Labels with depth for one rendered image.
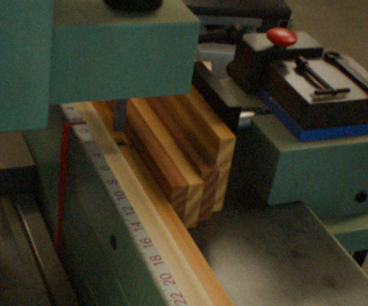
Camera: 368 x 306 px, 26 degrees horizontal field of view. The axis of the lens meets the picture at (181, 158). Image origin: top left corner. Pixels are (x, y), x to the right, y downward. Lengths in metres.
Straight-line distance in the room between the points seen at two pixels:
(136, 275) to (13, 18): 0.20
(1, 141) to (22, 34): 0.32
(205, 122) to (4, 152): 0.26
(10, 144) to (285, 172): 0.31
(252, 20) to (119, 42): 0.81
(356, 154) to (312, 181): 0.05
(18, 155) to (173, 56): 0.26
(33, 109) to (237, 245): 0.21
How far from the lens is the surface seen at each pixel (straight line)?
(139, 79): 0.67
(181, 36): 0.66
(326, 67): 0.80
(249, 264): 0.68
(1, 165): 0.85
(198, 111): 0.72
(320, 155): 0.74
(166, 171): 0.67
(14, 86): 0.60
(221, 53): 1.33
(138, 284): 0.59
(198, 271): 0.60
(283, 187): 0.74
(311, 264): 0.69
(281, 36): 0.78
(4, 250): 0.82
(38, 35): 0.58
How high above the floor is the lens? 1.32
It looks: 32 degrees down
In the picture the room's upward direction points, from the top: 9 degrees clockwise
